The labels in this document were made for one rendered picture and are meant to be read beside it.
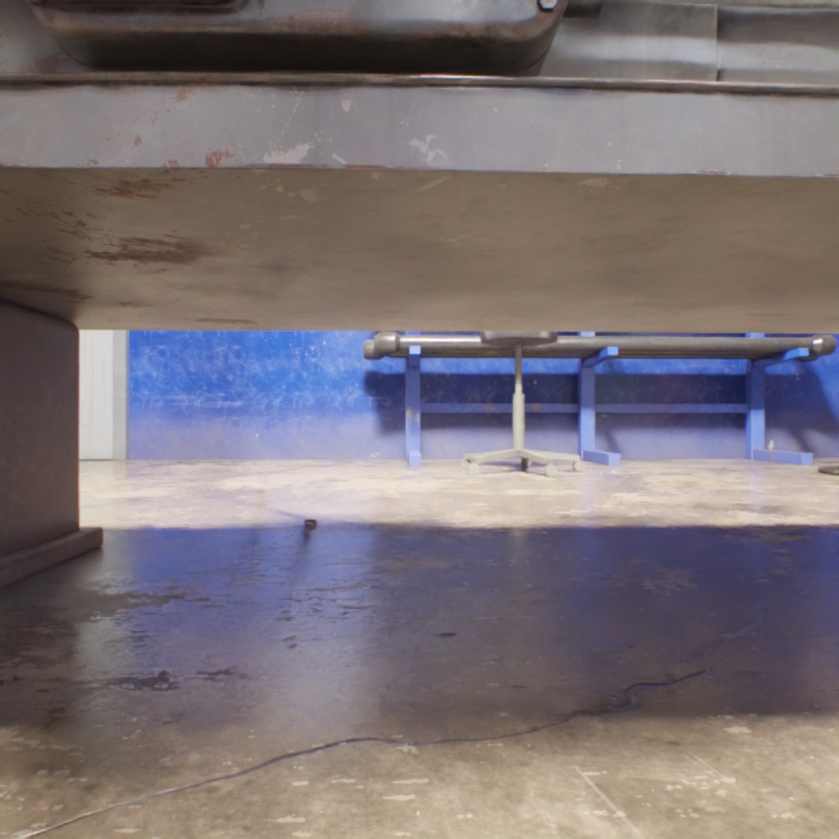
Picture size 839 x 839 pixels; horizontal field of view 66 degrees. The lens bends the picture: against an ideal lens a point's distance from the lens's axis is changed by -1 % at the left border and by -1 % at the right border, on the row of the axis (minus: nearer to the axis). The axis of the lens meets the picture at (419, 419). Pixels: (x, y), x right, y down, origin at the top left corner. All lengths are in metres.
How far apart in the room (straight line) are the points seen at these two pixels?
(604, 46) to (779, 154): 0.25
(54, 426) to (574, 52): 0.93
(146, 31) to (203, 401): 3.53
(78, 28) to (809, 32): 0.67
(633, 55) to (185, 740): 0.71
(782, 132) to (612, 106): 0.13
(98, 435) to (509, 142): 3.82
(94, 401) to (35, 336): 3.04
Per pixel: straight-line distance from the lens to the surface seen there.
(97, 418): 4.19
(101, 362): 4.19
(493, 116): 0.51
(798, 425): 4.55
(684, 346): 3.71
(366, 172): 0.49
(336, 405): 3.88
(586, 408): 3.88
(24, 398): 1.14
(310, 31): 0.55
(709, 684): 0.65
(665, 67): 0.76
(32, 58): 0.80
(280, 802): 0.45
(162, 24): 0.57
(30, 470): 1.15
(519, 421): 2.93
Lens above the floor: 0.23
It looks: level
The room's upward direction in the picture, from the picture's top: straight up
